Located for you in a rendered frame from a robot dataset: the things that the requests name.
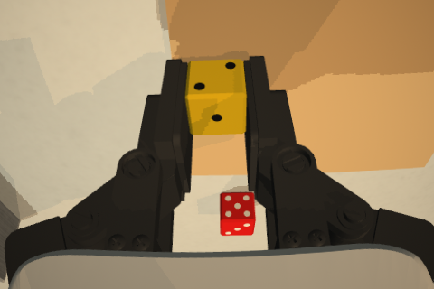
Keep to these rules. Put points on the yellow die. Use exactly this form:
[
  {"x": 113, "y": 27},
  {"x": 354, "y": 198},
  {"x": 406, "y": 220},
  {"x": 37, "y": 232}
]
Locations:
[{"x": 215, "y": 97}]

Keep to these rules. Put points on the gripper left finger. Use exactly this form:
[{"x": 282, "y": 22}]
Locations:
[{"x": 124, "y": 213}]

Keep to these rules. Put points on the red die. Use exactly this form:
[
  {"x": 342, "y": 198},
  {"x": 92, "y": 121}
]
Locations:
[{"x": 237, "y": 213}]

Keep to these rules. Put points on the orange mat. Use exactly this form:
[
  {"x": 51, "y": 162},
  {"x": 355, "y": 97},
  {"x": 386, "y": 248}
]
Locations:
[{"x": 359, "y": 75}]

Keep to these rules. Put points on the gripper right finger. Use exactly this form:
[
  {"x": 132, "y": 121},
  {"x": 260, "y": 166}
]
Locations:
[{"x": 306, "y": 202}]

